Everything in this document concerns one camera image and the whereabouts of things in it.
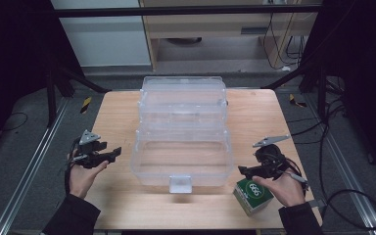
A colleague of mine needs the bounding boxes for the black metal stand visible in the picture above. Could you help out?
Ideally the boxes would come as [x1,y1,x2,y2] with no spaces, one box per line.
[43,62,112,128]
[260,62,347,121]

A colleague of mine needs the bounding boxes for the grey tape piece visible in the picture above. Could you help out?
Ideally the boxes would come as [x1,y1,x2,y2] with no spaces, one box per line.
[307,199,327,210]

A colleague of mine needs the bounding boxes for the black horizontal bar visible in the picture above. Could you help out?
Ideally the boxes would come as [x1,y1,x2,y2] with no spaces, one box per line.
[50,4,324,18]

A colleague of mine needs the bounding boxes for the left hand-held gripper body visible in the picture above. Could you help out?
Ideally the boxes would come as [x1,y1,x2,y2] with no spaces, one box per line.
[72,129,108,169]

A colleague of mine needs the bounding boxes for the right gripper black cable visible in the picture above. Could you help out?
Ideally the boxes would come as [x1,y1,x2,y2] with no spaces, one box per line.
[275,156,311,197]

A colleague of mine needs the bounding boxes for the person's right hand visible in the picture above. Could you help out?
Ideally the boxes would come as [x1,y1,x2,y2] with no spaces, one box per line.
[253,170,307,209]

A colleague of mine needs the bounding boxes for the black curtain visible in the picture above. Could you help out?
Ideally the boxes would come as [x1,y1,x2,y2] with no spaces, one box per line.
[0,0,86,158]
[306,0,376,180]

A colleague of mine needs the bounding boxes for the yellow black floor tape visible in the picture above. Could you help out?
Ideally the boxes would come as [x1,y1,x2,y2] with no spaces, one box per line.
[288,93,307,109]
[79,96,93,115]

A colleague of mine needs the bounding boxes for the aluminium floor rail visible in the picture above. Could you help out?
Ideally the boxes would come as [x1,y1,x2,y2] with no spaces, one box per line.
[306,94,376,235]
[0,97,70,235]

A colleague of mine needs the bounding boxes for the white cabinet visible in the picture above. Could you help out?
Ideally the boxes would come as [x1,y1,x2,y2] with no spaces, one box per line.
[50,0,152,68]

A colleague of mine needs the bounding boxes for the thin black floor cable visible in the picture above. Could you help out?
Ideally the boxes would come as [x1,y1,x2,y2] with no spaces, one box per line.
[1,112,28,132]

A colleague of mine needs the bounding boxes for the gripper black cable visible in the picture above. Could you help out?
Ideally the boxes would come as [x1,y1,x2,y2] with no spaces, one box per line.
[275,156,311,197]
[64,137,81,197]

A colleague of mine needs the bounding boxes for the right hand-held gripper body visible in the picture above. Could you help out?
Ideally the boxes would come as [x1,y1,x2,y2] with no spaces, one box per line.
[253,134,291,180]

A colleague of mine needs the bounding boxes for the clear plastic storage box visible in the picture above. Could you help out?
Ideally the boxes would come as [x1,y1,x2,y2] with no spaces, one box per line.
[130,75,234,194]

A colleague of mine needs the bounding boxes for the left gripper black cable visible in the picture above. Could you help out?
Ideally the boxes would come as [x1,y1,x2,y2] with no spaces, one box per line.
[64,137,81,197]

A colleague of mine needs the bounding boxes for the green cardboard box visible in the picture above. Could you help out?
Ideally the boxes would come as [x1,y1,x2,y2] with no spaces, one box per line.
[232,177,274,217]

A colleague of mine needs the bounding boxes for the person's left hand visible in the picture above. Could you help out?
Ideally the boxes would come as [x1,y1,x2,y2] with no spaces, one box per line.
[68,153,110,200]

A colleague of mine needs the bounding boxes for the hanging black cables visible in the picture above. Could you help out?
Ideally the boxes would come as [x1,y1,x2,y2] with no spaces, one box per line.
[262,13,307,71]

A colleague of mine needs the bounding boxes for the wooden desk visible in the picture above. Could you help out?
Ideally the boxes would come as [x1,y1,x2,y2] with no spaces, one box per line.
[139,0,322,71]

